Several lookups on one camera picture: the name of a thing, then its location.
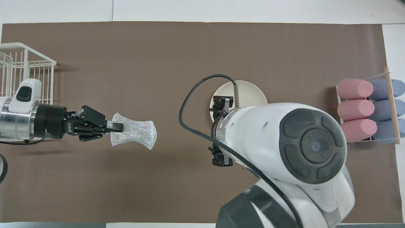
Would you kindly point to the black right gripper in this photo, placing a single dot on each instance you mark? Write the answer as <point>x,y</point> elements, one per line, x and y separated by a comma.
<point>215,131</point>

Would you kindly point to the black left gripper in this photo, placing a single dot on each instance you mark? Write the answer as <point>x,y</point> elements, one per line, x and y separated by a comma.
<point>50,122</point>

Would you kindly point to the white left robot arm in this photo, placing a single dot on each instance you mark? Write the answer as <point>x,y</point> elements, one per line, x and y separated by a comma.
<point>19,117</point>

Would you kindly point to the cream round plate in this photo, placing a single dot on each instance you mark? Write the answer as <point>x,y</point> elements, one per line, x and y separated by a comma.
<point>250,93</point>

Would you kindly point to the brown table mat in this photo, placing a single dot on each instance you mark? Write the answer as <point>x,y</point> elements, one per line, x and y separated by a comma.
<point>158,63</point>

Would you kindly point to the pink plastic cup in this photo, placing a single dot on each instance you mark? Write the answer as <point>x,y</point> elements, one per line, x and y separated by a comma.
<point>352,110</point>
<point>357,130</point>
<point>351,88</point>

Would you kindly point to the cup rack with wooden rod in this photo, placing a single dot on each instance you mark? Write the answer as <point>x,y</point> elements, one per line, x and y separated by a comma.
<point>392,104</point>

